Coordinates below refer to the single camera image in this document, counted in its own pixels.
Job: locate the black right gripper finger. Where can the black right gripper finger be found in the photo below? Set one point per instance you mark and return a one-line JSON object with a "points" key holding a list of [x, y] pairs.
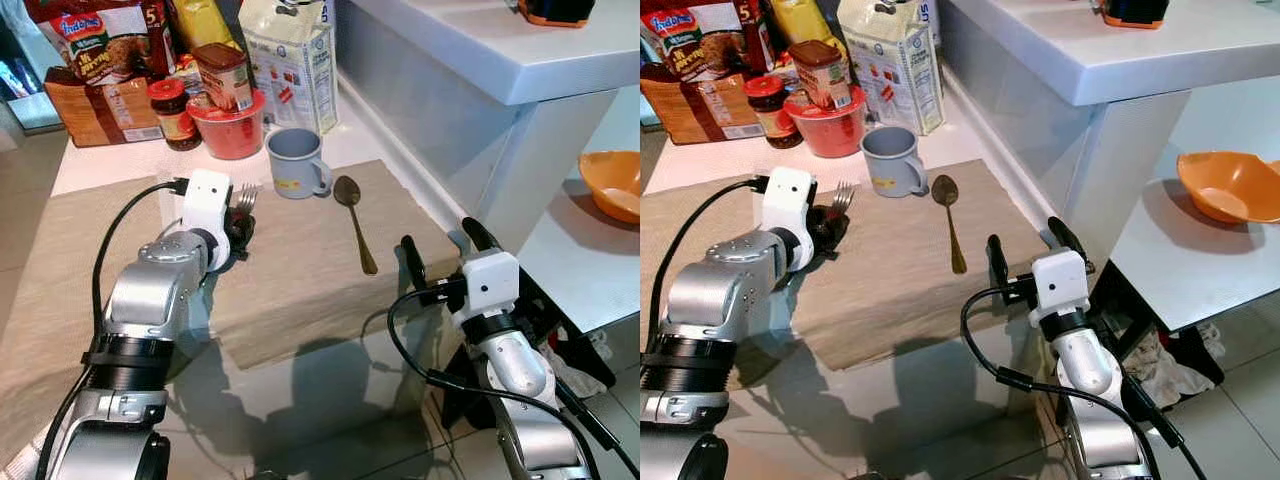
{"points": [[998, 262], [413, 262], [1068, 238], [480, 237]]}

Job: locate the silver metal fork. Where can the silver metal fork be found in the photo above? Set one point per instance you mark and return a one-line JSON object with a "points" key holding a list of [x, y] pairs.
{"points": [[843, 197], [247, 198]]}

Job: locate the orange bowl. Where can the orange bowl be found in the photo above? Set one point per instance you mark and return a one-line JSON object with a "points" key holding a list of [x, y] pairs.
{"points": [[615, 185], [1230, 185]]}

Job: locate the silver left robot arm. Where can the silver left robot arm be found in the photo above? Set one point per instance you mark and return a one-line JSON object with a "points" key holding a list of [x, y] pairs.
{"points": [[725, 290], [150, 290]]}

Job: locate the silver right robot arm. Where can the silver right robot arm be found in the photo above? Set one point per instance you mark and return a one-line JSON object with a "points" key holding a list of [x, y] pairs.
{"points": [[515, 370], [1085, 365]]}

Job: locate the grey mug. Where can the grey mug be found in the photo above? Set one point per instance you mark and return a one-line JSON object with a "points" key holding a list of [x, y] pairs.
{"points": [[888, 162], [292, 165]]}

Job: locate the red plastic bowl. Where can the red plastic bowl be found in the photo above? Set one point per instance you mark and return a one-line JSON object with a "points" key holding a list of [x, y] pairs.
{"points": [[828, 133], [232, 135]]}

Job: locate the bronze metal spoon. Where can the bronze metal spoon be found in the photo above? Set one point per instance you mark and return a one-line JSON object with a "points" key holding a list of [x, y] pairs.
{"points": [[347, 190], [944, 189]]}

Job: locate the small jar red lid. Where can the small jar red lid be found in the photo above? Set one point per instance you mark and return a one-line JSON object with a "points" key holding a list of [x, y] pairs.
{"points": [[768, 112], [172, 115]]}

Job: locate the brown lidded jar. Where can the brown lidded jar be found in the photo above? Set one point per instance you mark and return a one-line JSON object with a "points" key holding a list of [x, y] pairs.
{"points": [[822, 78], [225, 80]]}

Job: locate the white paper food bag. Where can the white paper food bag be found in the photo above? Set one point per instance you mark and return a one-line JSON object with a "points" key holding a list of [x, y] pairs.
{"points": [[895, 70], [295, 70]]}

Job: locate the white crumpled cloth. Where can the white crumpled cloth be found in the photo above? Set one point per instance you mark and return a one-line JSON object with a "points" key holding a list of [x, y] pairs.
{"points": [[1165, 372], [580, 372]]}

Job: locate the brown food box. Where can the brown food box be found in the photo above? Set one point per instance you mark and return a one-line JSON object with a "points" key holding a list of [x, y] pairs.
{"points": [[100, 115], [695, 110]]}

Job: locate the white raised counter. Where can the white raised counter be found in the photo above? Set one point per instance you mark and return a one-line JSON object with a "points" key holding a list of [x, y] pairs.
{"points": [[480, 50], [1050, 50]]}

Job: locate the yellow food package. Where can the yellow food package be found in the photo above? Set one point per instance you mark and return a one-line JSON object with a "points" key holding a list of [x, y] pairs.
{"points": [[800, 18], [200, 20]]}

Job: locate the instant noodle multipack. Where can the instant noodle multipack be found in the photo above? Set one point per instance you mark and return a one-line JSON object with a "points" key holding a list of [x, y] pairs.
{"points": [[700, 40], [95, 40]]}

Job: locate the black orange device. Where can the black orange device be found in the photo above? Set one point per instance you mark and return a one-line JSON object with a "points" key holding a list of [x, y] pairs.
{"points": [[1135, 12], [555, 12]]}

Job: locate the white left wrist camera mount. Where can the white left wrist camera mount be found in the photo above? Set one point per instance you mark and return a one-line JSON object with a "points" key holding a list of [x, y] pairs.
{"points": [[207, 205], [788, 200]]}

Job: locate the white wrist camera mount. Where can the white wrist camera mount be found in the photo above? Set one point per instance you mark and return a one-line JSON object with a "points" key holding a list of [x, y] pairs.
{"points": [[490, 280], [207, 205], [788, 200], [1060, 280]]}

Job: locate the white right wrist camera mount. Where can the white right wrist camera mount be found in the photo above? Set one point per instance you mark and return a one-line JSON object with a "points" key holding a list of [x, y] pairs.
{"points": [[1060, 280], [490, 280]]}

